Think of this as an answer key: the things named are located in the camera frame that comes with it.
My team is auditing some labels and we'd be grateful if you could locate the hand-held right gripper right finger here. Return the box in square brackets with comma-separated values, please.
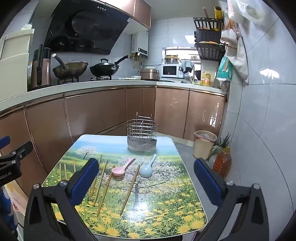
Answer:
[194, 158, 270, 241]

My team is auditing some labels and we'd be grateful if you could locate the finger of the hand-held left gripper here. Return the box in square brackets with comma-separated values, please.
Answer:
[0, 136, 11, 149]
[0, 141, 33, 166]

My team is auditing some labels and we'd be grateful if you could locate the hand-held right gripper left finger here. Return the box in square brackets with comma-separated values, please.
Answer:
[24, 158, 100, 241]

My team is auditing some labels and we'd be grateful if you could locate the wire utensil holder grey wrap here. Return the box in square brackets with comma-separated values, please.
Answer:
[126, 112, 159, 152]

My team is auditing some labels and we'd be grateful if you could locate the large amber oil bottle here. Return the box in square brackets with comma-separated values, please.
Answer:
[212, 148, 232, 178]

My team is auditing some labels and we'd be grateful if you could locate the clear plastic bag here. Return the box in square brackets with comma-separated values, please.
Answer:
[209, 146, 222, 163]

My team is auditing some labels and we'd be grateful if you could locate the pink ceramic spoon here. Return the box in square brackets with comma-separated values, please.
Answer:
[111, 158, 136, 178]

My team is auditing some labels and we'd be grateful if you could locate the beige trash bin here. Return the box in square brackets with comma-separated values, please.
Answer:
[193, 130, 218, 160]

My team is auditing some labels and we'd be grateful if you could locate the blue patterned cloth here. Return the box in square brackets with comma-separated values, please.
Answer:
[0, 190, 14, 232]

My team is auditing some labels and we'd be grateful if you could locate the pale blue ceramic spoon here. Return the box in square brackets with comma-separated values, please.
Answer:
[139, 153, 157, 178]

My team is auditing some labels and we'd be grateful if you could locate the cream white storage cabinet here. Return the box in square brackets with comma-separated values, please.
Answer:
[0, 28, 35, 102]

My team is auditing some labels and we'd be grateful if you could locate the copper thermos kettle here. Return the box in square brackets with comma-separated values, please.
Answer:
[31, 44, 52, 91]

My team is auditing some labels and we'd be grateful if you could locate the gas stove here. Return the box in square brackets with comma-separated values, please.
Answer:
[57, 75, 116, 85]

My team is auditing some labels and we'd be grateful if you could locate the white kitchen countertop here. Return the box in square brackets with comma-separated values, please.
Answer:
[0, 79, 228, 112]

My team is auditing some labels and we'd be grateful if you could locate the brown wok with lid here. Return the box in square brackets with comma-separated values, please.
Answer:
[52, 54, 89, 79]

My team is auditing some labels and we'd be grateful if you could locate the yellow cooking oil bottle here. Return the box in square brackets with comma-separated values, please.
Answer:
[201, 71, 211, 87]

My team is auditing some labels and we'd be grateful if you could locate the black wok with lid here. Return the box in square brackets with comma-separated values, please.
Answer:
[89, 55, 129, 77]

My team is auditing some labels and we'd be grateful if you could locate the teal package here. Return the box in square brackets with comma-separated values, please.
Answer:
[216, 56, 233, 81]

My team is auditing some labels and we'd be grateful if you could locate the white microwave oven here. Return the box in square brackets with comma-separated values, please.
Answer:
[161, 64, 183, 78]

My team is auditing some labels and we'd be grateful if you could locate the grey blue hanging cloth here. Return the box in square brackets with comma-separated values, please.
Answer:
[179, 60, 195, 73]

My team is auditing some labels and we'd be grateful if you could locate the rice cooker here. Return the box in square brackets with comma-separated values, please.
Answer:
[141, 67, 159, 81]

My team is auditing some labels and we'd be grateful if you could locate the white hanging cloth bag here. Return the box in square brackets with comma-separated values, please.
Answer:
[220, 21, 249, 84]

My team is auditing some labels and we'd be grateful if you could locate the black range hood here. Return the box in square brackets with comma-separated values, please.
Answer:
[44, 0, 130, 55]

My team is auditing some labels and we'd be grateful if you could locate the white water heater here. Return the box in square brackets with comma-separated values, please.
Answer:
[131, 31, 149, 56]

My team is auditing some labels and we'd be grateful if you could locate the yellow roll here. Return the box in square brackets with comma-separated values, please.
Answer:
[214, 6, 223, 32]

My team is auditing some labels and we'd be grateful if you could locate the white hanging plastic bag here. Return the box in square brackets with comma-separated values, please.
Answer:
[227, 0, 266, 24]

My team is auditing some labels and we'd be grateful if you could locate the brown upper kitchen cabinet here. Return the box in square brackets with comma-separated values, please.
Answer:
[109, 0, 151, 30]

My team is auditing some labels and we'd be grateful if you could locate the black wall rack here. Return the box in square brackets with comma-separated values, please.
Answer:
[193, 17, 226, 62]

